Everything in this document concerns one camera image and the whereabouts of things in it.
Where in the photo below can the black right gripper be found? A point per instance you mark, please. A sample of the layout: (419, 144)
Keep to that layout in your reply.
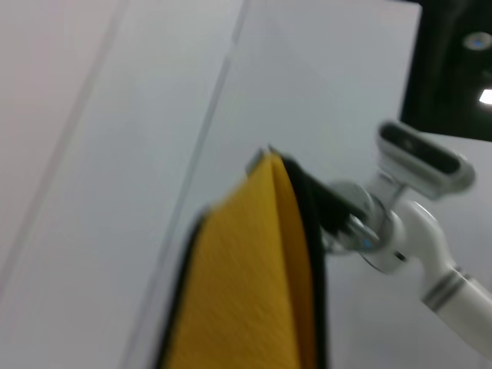
(334, 211)

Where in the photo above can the green and yellow towel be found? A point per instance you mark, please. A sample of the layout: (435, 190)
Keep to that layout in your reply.
(238, 288)

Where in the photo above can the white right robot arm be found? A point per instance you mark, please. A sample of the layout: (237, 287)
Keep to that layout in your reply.
(423, 238)

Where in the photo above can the rectangular ceiling light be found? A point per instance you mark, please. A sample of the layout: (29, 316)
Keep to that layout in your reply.
(486, 97)

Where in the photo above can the clear right camera bracket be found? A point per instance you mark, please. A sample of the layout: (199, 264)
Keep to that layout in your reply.
(388, 188)

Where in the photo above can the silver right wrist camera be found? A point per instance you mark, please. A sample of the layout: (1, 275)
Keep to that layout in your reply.
(423, 157)

